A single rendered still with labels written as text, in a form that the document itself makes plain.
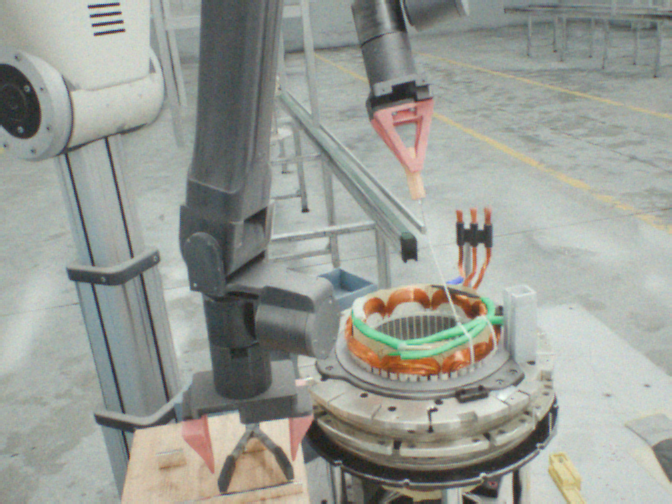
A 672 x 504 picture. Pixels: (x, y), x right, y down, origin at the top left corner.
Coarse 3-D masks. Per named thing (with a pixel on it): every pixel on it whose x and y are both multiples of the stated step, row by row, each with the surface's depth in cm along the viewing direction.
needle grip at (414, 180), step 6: (408, 150) 80; (414, 156) 80; (408, 174) 80; (414, 174) 80; (420, 174) 81; (408, 180) 80; (414, 180) 80; (420, 180) 80; (408, 186) 81; (414, 186) 80; (420, 186) 80; (414, 192) 80; (420, 192) 80; (414, 198) 80; (420, 198) 80
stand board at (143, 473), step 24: (144, 432) 82; (168, 432) 82; (216, 432) 81; (240, 432) 80; (288, 432) 79; (144, 456) 78; (192, 456) 77; (216, 456) 77; (240, 456) 76; (264, 456) 76; (288, 456) 75; (144, 480) 74; (168, 480) 74; (192, 480) 73; (216, 480) 73; (240, 480) 73; (264, 480) 72
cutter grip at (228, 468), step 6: (228, 456) 72; (228, 462) 71; (234, 462) 72; (222, 468) 70; (228, 468) 70; (234, 468) 72; (222, 474) 69; (228, 474) 70; (222, 480) 68; (228, 480) 70; (222, 486) 68; (228, 486) 70; (222, 492) 69
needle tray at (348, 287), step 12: (324, 276) 122; (336, 276) 123; (348, 276) 122; (360, 276) 119; (336, 288) 124; (348, 288) 123; (360, 288) 120; (372, 288) 115; (348, 300) 113; (276, 360) 115; (288, 360) 111; (312, 456) 119
